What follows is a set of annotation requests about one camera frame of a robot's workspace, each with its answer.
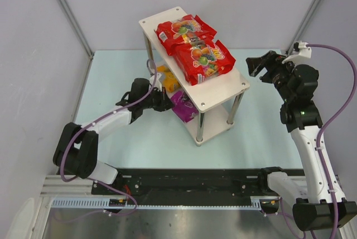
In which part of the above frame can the purple candy bag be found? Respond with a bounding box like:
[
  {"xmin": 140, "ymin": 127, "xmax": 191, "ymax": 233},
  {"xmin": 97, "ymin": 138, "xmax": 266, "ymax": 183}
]
[{"xmin": 171, "ymin": 90, "xmax": 199, "ymax": 123}]

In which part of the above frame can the orange mango candy bag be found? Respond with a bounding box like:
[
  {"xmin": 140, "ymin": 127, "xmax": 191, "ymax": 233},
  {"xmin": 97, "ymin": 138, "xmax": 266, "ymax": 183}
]
[{"xmin": 157, "ymin": 65, "xmax": 181, "ymax": 93}]

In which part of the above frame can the red candy bag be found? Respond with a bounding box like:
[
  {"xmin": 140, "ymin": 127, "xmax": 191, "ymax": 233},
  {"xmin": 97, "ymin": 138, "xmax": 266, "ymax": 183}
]
[
  {"xmin": 155, "ymin": 15, "xmax": 217, "ymax": 56},
  {"xmin": 173, "ymin": 39, "xmax": 236, "ymax": 85}
]

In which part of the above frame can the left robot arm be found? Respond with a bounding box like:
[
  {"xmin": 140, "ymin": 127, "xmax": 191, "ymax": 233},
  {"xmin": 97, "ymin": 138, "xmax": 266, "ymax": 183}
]
[{"xmin": 53, "ymin": 77, "xmax": 173, "ymax": 184}]

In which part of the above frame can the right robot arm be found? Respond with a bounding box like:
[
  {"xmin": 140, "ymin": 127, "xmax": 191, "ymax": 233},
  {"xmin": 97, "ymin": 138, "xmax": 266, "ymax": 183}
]
[{"xmin": 246, "ymin": 51, "xmax": 356, "ymax": 233}]

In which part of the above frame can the white two-tier shelf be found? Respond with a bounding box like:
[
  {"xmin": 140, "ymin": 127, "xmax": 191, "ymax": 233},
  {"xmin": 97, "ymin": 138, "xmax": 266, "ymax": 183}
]
[{"xmin": 139, "ymin": 7, "xmax": 250, "ymax": 146}]

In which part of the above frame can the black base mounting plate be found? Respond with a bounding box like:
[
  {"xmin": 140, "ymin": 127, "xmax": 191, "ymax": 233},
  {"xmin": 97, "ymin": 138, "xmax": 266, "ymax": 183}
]
[{"xmin": 107, "ymin": 166, "xmax": 286, "ymax": 196}]

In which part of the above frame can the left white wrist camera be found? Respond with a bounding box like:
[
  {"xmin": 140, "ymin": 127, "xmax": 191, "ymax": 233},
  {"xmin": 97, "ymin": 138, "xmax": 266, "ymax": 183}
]
[{"xmin": 149, "ymin": 73, "xmax": 162, "ymax": 92}]

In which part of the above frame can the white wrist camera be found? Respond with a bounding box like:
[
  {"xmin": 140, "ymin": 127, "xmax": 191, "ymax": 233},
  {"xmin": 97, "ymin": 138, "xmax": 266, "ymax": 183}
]
[
  {"xmin": 282, "ymin": 41, "xmax": 312, "ymax": 65},
  {"xmin": 149, "ymin": 73, "xmax": 162, "ymax": 92}
]

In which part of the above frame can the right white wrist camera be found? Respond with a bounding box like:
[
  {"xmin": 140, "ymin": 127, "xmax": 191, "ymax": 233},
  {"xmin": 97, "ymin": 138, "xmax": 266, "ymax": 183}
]
[{"xmin": 282, "ymin": 41, "xmax": 312, "ymax": 65}]

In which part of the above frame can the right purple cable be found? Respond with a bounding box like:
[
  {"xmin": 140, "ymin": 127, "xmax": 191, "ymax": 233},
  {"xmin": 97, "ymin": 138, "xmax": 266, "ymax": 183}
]
[{"xmin": 278, "ymin": 42, "xmax": 357, "ymax": 239}]

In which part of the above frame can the aluminium rail with cable duct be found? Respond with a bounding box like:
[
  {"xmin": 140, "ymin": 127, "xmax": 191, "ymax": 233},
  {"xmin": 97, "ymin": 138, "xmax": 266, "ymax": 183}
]
[{"xmin": 41, "ymin": 176, "xmax": 279, "ymax": 210}]

